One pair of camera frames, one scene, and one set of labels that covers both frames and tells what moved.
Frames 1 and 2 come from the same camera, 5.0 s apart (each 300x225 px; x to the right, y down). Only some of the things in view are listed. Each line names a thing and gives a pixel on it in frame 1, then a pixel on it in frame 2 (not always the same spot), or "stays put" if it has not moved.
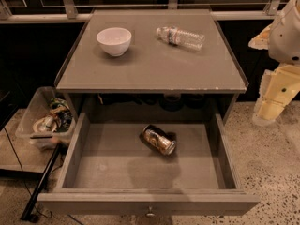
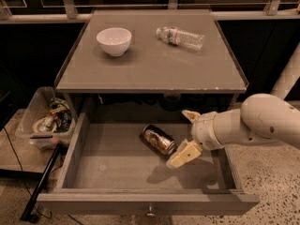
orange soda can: [158, 139] stays put
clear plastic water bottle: [180, 37] stays put
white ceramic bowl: [114, 41] stays put
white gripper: [286, 37] -> [204, 130]
